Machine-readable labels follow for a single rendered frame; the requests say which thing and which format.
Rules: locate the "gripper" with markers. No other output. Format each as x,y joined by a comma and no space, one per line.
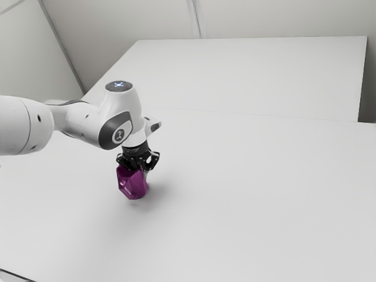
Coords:
136,155

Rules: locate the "purple faceted mug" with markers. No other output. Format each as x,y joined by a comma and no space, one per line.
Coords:
132,185

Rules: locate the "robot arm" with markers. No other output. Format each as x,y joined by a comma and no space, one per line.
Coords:
73,117

